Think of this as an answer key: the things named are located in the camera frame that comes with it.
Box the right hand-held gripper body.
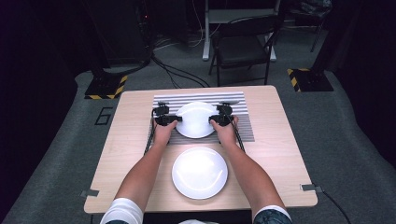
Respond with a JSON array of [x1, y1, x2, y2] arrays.
[[217, 99, 240, 127]]

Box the white desk frame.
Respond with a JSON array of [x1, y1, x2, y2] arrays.
[[201, 0, 282, 63]]

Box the person's left hand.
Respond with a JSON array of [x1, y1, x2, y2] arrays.
[[152, 119, 179, 147]]

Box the black stand with striped base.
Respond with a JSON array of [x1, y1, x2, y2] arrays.
[[286, 0, 342, 93], [79, 0, 129, 101]]

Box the black floor cables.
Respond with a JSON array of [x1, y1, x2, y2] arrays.
[[150, 51, 212, 90]]

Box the right hand-held gripper black cable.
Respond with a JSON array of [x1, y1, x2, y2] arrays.
[[228, 115, 247, 154]]

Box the large white plate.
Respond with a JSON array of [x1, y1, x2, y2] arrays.
[[171, 147, 229, 201]]

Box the black cable at table clamp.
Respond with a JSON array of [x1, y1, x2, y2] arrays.
[[320, 189, 353, 224]]

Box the hand-held gripper black cable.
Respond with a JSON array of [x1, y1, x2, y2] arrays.
[[143, 107, 157, 156], [228, 115, 247, 154]]

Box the dark chair with clutter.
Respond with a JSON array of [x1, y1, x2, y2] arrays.
[[289, 0, 333, 53]]

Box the small white plate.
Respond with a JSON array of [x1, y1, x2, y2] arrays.
[[175, 101, 219, 139]]

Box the person's left white sleeve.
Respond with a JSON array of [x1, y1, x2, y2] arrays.
[[99, 197, 145, 224]]

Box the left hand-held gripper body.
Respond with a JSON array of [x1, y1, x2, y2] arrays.
[[153, 100, 172, 127]]

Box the grey striped placemat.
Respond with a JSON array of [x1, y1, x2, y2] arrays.
[[148, 91, 256, 146]]

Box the black folding chair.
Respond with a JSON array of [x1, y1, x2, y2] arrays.
[[207, 14, 284, 87]]

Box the person's right hand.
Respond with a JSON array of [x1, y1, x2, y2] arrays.
[[209, 115, 240, 147]]

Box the left hand-held gripper black cable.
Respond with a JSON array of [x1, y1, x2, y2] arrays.
[[143, 107, 157, 156]]

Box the grey table clamp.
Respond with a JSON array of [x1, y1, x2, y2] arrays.
[[79, 189, 101, 199], [300, 183, 324, 193]]

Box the person's right patterned sleeve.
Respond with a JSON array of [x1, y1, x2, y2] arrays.
[[252, 204, 293, 224]]

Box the dark equipment cabinet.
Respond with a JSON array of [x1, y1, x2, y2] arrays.
[[101, 0, 154, 64]]

